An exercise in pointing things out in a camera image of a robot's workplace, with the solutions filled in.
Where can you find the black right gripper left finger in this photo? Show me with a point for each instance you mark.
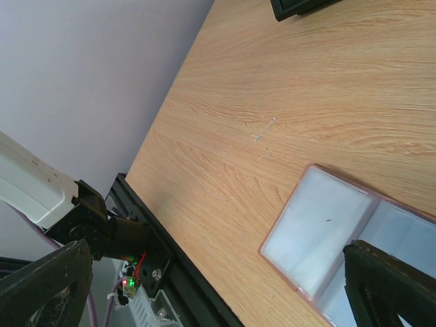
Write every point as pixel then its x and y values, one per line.
pixel 51 291

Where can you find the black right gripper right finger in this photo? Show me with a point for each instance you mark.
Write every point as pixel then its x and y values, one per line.
pixel 383 290

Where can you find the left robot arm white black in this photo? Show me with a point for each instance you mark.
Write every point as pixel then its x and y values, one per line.
pixel 65 209

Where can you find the left black bin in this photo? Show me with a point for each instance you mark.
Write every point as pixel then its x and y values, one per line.
pixel 284 9

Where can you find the light blue slotted cable duct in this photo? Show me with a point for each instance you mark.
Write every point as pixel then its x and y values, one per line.
pixel 145 311

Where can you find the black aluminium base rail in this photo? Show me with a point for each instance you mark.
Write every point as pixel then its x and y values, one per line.
pixel 163 265

